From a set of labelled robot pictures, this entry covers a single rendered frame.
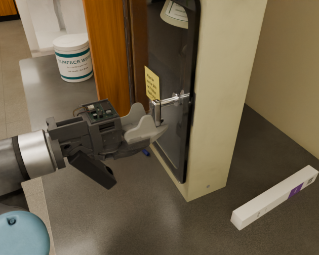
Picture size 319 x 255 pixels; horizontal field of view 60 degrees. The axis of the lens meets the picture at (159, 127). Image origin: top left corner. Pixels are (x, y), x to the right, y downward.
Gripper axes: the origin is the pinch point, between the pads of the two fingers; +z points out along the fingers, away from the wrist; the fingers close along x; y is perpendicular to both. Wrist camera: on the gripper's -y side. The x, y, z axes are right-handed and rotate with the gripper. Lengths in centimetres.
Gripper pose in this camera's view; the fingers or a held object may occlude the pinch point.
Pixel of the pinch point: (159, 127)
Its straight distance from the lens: 55.0
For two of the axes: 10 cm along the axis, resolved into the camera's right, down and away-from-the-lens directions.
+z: 9.0, -2.7, 3.4
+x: -4.4, -5.3, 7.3
